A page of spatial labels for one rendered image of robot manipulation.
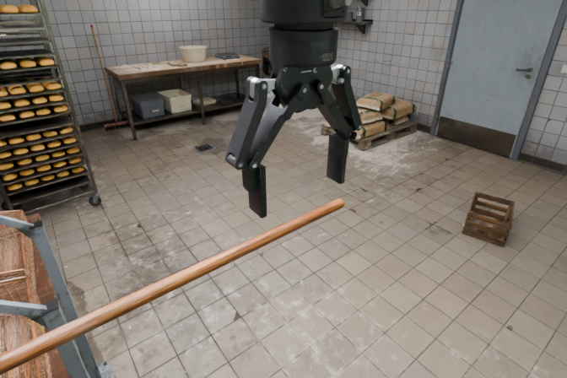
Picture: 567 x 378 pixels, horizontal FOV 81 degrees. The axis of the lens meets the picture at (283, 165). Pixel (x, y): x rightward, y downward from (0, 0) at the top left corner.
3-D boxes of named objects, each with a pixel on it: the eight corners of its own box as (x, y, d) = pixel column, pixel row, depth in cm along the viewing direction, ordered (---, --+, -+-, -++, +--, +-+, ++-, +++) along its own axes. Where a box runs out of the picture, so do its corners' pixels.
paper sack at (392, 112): (391, 122, 450) (392, 110, 442) (369, 116, 476) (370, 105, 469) (418, 112, 481) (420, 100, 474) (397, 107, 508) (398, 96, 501)
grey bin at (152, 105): (142, 119, 472) (138, 103, 462) (132, 111, 508) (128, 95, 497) (167, 115, 492) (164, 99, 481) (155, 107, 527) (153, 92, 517)
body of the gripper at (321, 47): (294, 29, 31) (293, 125, 35) (357, 25, 35) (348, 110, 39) (251, 24, 36) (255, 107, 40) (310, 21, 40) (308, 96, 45)
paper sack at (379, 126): (359, 142, 423) (359, 130, 415) (339, 134, 449) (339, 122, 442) (391, 131, 453) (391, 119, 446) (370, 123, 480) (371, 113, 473)
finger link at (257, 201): (265, 166, 38) (260, 168, 37) (267, 217, 41) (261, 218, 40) (251, 157, 40) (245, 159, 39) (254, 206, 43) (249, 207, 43)
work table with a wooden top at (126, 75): (132, 141, 459) (118, 74, 420) (117, 126, 516) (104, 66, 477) (262, 112, 580) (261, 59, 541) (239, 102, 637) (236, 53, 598)
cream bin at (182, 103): (171, 114, 495) (169, 98, 485) (159, 106, 530) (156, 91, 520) (193, 110, 516) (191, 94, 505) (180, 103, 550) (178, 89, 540)
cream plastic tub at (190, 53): (186, 64, 496) (185, 49, 487) (176, 60, 526) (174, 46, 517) (213, 61, 520) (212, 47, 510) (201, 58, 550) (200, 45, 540)
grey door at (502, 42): (515, 161, 399) (586, -51, 305) (428, 135, 480) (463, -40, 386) (518, 159, 404) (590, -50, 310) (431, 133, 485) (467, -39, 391)
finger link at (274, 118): (311, 89, 37) (304, 82, 36) (258, 175, 37) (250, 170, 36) (289, 83, 40) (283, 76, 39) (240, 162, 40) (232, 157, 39)
